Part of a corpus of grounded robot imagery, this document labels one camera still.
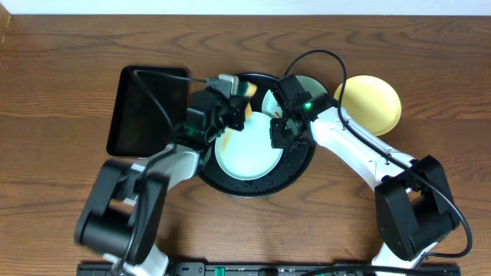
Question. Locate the green yellow sponge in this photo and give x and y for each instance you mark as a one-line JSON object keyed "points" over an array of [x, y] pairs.
{"points": [[246, 89]]}

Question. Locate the yellow plate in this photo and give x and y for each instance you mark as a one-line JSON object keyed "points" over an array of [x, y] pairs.
{"points": [[372, 103]]}

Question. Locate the black round tray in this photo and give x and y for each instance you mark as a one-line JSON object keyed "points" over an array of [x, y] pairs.
{"points": [[294, 160]]}

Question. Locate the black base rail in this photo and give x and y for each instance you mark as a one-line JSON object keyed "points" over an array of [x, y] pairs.
{"points": [[201, 269]]}

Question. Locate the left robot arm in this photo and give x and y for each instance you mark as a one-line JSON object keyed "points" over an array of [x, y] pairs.
{"points": [[121, 216]]}

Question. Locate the black rectangular tray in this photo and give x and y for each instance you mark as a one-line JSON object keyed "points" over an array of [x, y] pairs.
{"points": [[150, 106]]}

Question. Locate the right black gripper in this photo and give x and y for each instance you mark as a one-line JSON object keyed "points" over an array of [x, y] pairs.
{"points": [[276, 139]]}

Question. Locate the light blue plate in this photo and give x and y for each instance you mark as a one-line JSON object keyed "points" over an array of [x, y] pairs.
{"points": [[248, 154], [271, 107]]}

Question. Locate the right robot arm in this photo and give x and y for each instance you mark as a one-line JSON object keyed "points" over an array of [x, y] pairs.
{"points": [[415, 209]]}

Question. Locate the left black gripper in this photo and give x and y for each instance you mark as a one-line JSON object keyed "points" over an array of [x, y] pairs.
{"points": [[233, 111]]}

